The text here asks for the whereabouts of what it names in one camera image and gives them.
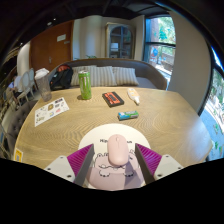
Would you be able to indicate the dark-framed window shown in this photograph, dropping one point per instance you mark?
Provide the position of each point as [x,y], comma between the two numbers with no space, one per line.
[215,110]
[160,46]

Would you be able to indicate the brown wooden door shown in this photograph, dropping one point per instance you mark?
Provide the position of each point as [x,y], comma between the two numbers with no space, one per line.
[50,46]

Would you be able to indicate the white sticker sheet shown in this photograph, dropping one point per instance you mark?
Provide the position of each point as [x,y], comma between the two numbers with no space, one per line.
[51,111]

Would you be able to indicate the green drink can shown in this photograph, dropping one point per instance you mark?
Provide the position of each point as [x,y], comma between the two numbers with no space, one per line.
[85,85]

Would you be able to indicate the clear shaker bottle white lid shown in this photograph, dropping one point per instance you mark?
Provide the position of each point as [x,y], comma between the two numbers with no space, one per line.
[44,86]

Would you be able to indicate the arched glass-door cabinet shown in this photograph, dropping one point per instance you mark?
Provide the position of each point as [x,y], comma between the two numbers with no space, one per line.
[120,41]

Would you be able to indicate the pink computer mouse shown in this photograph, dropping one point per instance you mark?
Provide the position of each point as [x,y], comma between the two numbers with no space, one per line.
[117,150]

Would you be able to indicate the black and orange box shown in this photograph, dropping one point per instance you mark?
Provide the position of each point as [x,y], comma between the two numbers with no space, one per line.
[113,99]

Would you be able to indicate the grey curved sofa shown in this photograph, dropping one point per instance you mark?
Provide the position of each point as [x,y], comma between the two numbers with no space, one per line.
[150,75]

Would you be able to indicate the striped cushion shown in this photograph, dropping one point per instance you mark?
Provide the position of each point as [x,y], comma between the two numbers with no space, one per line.
[126,76]
[75,76]
[103,76]

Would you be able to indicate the black backpack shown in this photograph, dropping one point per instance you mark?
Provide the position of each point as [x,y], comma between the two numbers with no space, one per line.
[61,78]

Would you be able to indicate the group of white chairs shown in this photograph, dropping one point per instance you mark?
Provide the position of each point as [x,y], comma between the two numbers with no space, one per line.
[25,83]

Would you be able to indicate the white squeeze tube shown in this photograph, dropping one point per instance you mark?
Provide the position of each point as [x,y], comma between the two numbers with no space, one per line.
[133,95]

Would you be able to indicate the small teal pack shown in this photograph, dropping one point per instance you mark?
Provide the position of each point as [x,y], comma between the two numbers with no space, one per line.
[128,115]

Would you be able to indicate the white oval cartoon mouse pad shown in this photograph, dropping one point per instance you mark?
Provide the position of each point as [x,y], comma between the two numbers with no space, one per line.
[110,131]

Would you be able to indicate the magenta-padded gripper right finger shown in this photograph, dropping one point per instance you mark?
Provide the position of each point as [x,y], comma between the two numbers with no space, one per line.
[150,159]

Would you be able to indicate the yellow and white card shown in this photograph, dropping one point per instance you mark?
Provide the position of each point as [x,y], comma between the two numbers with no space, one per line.
[18,155]

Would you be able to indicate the grey tufted armchair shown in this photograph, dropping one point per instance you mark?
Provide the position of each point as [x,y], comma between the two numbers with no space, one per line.
[18,123]

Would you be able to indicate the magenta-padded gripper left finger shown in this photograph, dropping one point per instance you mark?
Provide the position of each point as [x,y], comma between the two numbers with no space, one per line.
[78,160]

